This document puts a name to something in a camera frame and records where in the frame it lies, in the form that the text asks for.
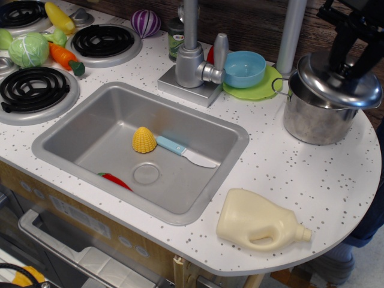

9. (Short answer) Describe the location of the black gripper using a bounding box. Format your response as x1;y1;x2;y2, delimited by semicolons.
317;1;383;79

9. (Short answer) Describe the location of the steel pot lid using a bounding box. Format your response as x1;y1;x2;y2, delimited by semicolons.
297;51;383;109

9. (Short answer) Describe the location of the stainless steel pot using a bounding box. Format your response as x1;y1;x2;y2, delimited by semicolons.
271;72;358;145

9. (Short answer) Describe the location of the green plastic plate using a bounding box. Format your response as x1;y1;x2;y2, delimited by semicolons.
223;65;283;101

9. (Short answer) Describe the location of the light blue plastic bowl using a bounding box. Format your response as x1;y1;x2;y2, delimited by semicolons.
224;51;266;89

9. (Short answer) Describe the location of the red toy tomato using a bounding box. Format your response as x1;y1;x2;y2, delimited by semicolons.
206;46;214;64

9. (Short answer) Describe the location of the silver toy faucet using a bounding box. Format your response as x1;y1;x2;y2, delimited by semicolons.
158;1;229;107

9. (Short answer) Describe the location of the cream plastic jug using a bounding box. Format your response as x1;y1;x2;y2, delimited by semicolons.
216;188;312;251

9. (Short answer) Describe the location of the purple toy onion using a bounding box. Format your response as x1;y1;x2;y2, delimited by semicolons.
130;10;161;39

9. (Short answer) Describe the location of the yellow toy corn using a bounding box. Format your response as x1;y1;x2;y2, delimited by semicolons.
132;127;157;154

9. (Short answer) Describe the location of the back right black burner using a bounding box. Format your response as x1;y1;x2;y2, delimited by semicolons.
65;24;142;68

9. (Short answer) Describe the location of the black burner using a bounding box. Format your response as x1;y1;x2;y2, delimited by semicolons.
1;67;80;126
1;1;53;36
65;24;142;68

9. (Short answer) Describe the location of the grey stove knob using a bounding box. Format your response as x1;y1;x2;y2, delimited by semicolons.
0;56;19;78
70;8;95;28

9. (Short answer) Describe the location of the red toy chili pepper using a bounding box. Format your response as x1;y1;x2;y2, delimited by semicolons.
98;172;133;191

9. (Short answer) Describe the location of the grey toy sink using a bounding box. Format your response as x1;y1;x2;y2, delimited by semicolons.
32;82;249;225

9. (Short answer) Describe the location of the yellow toy squash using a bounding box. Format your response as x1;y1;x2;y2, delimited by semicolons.
44;2;76;35

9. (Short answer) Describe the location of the orange toy carrot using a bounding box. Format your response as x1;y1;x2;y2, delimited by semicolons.
49;42;85;76

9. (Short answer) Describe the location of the light green toy vegetable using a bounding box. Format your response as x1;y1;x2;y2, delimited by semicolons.
41;28;67;48

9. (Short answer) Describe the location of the green toy cabbage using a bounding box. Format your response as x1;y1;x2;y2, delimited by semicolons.
8;32;49;68

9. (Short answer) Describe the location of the front left black burner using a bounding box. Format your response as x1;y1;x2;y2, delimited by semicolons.
1;67;80;126

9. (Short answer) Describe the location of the back left black burner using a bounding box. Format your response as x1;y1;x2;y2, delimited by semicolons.
1;1;53;36

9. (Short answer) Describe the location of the grey stove knob left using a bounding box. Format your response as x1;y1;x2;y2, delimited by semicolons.
0;56;19;78

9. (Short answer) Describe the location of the pale green toy pear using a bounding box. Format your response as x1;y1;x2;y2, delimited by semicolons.
0;28;13;50

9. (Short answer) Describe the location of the toy oven door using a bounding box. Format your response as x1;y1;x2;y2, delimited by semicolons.
1;206;169;287

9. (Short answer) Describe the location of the grey vertical post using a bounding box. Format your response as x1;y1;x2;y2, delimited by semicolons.
275;0;307;75

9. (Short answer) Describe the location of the blue handled toy knife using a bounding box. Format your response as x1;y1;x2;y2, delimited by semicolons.
156;136;216;169

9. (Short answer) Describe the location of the yellow object with black cable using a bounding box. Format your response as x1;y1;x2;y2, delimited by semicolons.
1;263;47;288

